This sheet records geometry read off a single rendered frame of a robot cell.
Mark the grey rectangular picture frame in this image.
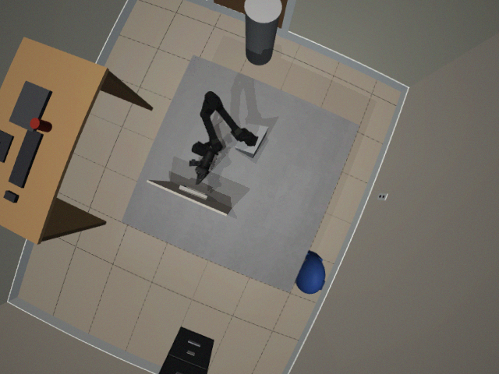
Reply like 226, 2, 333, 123
179, 185, 208, 200

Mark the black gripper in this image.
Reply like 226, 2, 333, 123
196, 157, 212, 185

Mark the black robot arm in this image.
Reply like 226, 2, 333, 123
192, 91, 258, 161

